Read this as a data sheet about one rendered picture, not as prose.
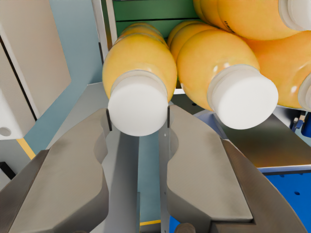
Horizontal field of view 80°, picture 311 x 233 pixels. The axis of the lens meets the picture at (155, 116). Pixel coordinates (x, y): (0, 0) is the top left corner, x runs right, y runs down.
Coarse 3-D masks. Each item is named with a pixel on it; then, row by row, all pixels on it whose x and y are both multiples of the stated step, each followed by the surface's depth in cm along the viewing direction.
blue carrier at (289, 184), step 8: (272, 176) 29; (280, 176) 30; (288, 176) 29; (296, 176) 29; (304, 176) 29; (280, 184) 28; (288, 184) 28; (296, 184) 28; (304, 184) 27; (280, 192) 26; (288, 192) 26; (296, 192) 27; (304, 192) 26; (288, 200) 25; (296, 200) 25; (304, 200) 25; (296, 208) 24; (304, 208) 24; (304, 216) 24; (176, 224) 23; (304, 224) 23
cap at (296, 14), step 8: (288, 0) 11; (296, 0) 10; (304, 0) 9; (288, 8) 11; (296, 8) 10; (304, 8) 10; (296, 16) 10; (304, 16) 10; (296, 24) 11; (304, 24) 10
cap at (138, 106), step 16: (128, 80) 12; (144, 80) 11; (112, 96) 11; (128, 96) 11; (144, 96) 11; (160, 96) 11; (112, 112) 12; (128, 112) 12; (144, 112) 12; (160, 112) 12; (128, 128) 12; (144, 128) 13
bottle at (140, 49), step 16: (128, 32) 19; (144, 32) 18; (160, 32) 26; (112, 48) 16; (128, 48) 14; (144, 48) 14; (160, 48) 15; (112, 64) 14; (128, 64) 13; (144, 64) 13; (160, 64) 14; (112, 80) 14; (160, 80) 13; (176, 80) 16
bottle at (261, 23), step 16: (208, 0) 19; (224, 0) 15; (240, 0) 13; (256, 0) 12; (272, 0) 12; (208, 16) 21; (224, 16) 16; (240, 16) 14; (256, 16) 13; (272, 16) 12; (288, 16) 11; (240, 32) 15; (256, 32) 14; (272, 32) 13; (288, 32) 13
